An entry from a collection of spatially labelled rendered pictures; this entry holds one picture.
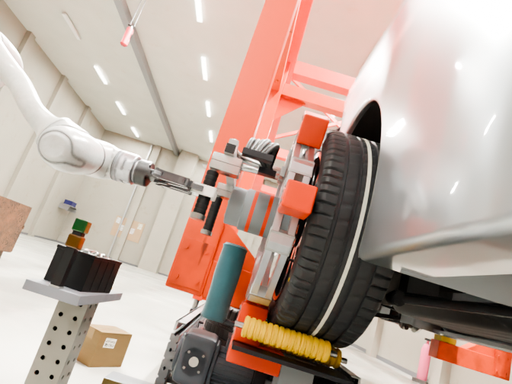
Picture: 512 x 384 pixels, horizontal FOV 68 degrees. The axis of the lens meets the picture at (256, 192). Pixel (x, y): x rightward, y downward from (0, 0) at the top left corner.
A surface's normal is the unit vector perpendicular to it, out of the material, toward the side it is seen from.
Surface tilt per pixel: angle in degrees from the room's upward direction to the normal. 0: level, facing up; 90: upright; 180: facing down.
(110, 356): 90
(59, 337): 90
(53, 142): 106
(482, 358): 90
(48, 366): 90
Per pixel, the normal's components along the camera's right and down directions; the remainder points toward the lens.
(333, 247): -0.02, 0.01
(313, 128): -0.12, 0.33
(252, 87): 0.05, -0.24
